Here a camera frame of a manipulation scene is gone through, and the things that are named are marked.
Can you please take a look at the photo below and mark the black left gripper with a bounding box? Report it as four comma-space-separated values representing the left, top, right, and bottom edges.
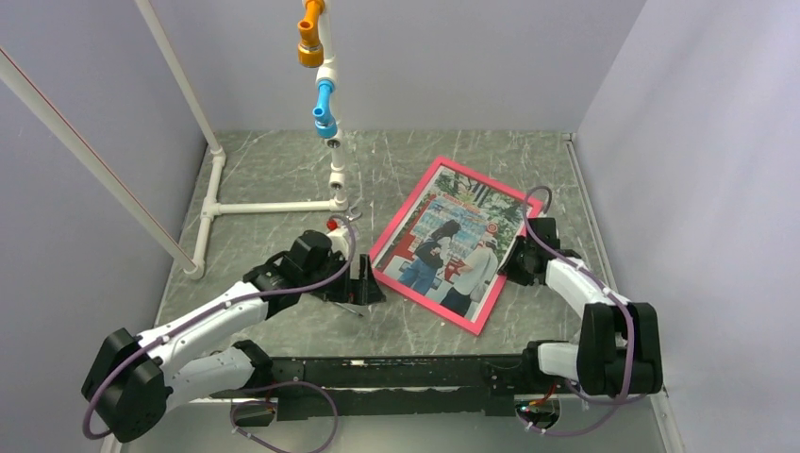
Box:
301, 252, 386, 305

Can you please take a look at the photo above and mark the pink wooden photo frame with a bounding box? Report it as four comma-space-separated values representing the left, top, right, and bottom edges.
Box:
370, 157, 544, 335

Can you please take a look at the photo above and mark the yellow black screwdriver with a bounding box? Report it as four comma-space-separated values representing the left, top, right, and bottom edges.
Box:
334, 302, 364, 317

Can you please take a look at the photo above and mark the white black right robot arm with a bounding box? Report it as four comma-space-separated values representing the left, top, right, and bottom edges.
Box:
499, 217, 663, 398

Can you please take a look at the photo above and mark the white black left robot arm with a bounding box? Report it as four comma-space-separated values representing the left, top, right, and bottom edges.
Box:
81, 225, 385, 443

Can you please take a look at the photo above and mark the silver combination wrench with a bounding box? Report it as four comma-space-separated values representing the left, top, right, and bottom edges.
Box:
345, 206, 362, 222

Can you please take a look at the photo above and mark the blue pipe fitting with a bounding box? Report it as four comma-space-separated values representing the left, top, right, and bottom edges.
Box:
312, 79, 338, 139

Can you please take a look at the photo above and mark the white PVC pipe stand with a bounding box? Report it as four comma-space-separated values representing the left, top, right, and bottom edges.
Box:
136, 1, 355, 280

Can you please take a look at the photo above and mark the orange pipe fitting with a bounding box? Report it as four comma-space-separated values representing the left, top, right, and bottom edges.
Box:
297, 0, 325, 68

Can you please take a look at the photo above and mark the white diagonal pole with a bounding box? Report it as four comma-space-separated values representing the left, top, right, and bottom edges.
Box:
1, 50, 204, 277

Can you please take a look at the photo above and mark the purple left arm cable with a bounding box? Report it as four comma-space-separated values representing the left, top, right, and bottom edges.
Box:
82, 214, 358, 442

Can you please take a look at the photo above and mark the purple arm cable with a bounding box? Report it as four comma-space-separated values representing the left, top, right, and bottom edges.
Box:
514, 185, 636, 439
82, 214, 358, 442

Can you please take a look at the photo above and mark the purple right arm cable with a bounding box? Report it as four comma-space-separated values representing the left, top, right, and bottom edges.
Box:
514, 185, 636, 439

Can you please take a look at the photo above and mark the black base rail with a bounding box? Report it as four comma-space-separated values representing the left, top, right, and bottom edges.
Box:
213, 353, 566, 421

